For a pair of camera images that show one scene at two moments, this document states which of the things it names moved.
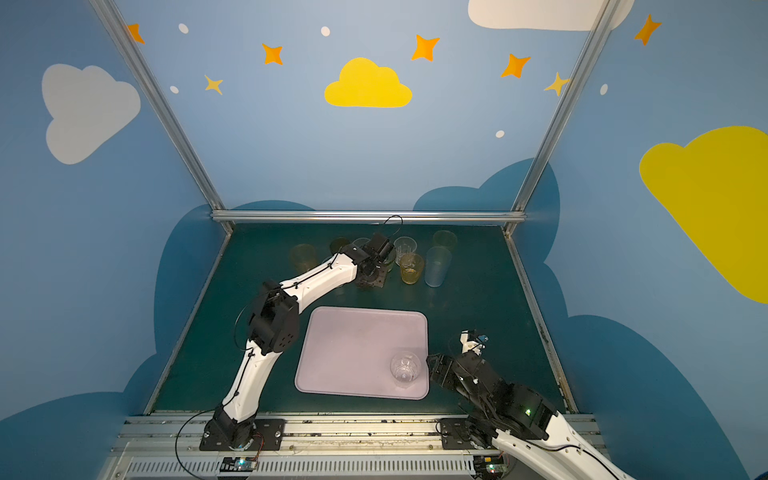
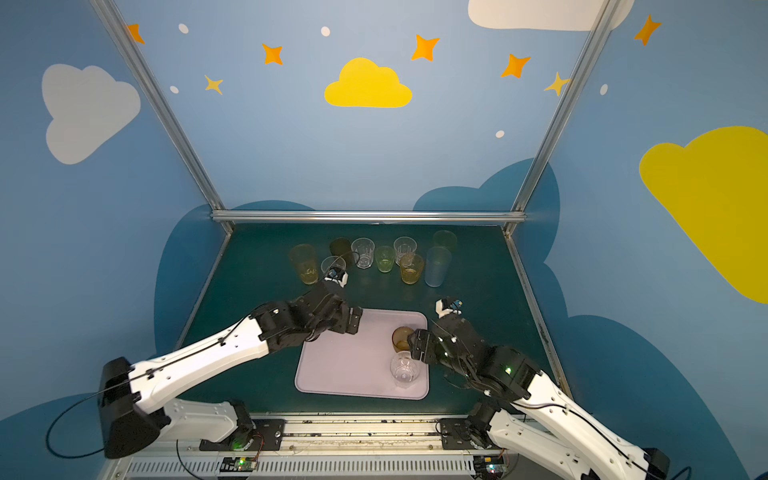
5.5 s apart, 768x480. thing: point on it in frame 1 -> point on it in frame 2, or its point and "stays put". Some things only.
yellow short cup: [411, 265] stays put
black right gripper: [443, 366] -> [421, 346]
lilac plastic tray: [350, 351] stays put
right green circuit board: [489, 467] stays put
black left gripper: [372, 276] -> [346, 317]
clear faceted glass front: [405, 367] stays put
